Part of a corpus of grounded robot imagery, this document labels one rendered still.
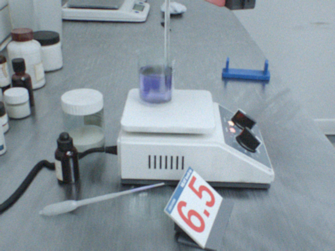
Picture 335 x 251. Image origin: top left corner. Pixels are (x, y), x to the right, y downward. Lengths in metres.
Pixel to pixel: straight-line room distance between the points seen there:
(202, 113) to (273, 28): 1.57
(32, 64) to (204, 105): 0.40
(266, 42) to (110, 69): 1.26
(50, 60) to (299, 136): 0.53
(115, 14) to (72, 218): 0.90
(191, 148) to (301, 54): 1.69
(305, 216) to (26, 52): 0.57
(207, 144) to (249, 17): 1.56
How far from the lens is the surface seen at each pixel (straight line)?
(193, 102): 0.59
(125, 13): 1.34
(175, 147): 0.53
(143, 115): 0.55
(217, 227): 0.51
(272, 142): 0.70
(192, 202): 0.50
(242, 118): 0.62
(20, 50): 0.86
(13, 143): 0.70
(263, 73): 0.94
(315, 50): 2.21
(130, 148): 0.54
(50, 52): 0.96
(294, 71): 2.21
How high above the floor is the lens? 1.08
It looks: 28 degrees down
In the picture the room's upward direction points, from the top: 1 degrees clockwise
